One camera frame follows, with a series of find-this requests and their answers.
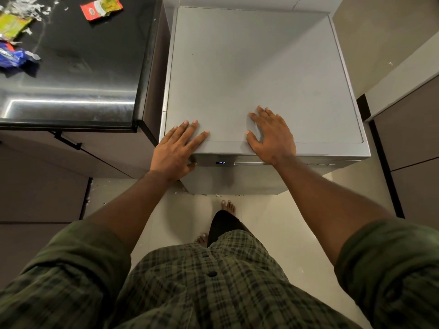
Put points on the person's right hand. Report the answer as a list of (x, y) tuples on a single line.
[(274, 140)]

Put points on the person's left hand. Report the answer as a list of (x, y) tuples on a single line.
[(169, 157)]

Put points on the person's left middle finger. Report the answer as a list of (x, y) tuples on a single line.
[(188, 131)]

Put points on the person's left thumb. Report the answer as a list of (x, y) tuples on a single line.
[(192, 165)]

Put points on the person's right thumb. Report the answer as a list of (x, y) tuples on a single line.
[(253, 142)]

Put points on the person's right little finger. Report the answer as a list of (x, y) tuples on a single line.
[(280, 119)]

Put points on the person's right middle finger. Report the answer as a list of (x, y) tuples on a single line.
[(263, 113)]

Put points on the person's left little finger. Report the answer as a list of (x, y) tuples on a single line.
[(168, 135)]

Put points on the person's right forearm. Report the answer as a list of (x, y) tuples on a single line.
[(325, 205)]

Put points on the person's left forearm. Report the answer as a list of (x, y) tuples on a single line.
[(130, 205)]

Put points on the grey box-shaped appliance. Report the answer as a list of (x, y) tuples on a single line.
[(253, 75)]

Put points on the person's right foot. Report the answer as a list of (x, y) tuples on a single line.
[(228, 205)]

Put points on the person's foot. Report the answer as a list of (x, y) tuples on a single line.
[(202, 239), (228, 205)]

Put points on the black trousers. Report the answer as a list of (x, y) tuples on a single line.
[(224, 224)]

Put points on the person's left foot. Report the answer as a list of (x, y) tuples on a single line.
[(202, 239)]

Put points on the green plaid shirt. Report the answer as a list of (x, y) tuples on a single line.
[(223, 287)]

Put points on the grey-brown cabinet with black trim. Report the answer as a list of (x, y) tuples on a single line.
[(411, 140)]

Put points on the brown base cabinet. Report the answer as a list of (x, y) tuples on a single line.
[(41, 188)]

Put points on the red and yellow sachet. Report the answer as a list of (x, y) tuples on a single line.
[(101, 7)]

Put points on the blue crumpled packet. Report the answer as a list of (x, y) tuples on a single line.
[(10, 56)]

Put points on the yellow-green packet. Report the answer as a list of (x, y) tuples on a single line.
[(12, 25)]

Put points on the scattered white paper scraps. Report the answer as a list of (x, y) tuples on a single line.
[(25, 6)]

